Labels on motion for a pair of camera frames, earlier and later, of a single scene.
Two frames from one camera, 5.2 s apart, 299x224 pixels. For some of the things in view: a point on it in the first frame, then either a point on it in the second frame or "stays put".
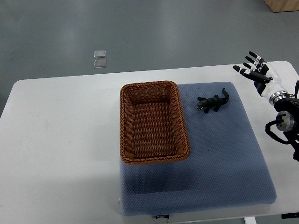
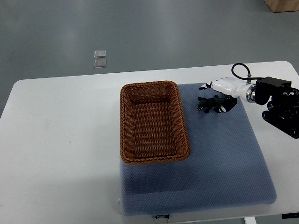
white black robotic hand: (273, 90) -> (231, 89)
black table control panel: (290, 215) stays put
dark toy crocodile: (213, 102) stays put
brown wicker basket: (152, 126) stays put
